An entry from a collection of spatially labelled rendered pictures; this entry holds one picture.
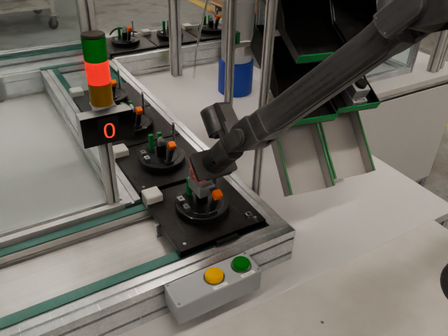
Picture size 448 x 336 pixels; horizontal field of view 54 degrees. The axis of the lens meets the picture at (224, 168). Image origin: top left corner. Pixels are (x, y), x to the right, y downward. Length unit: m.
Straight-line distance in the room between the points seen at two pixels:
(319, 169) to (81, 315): 0.70
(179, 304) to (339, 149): 0.64
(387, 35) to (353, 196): 0.84
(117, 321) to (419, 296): 0.71
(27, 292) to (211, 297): 0.41
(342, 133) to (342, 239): 0.30
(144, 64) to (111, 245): 1.26
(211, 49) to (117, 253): 1.48
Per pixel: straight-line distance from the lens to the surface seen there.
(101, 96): 1.00
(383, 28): 0.69
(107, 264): 1.11
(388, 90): 2.26
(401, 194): 1.52
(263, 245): 1.08
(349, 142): 1.32
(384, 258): 1.27
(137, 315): 1.02
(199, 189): 1.07
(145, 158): 1.29
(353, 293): 1.15
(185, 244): 1.05
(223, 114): 0.92
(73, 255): 1.15
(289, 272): 1.16
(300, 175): 1.21
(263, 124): 0.83
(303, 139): 1.23
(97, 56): 0.97
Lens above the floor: 1.70
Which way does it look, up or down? 34 degrees down
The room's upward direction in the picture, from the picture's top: 2 degrees clockwise
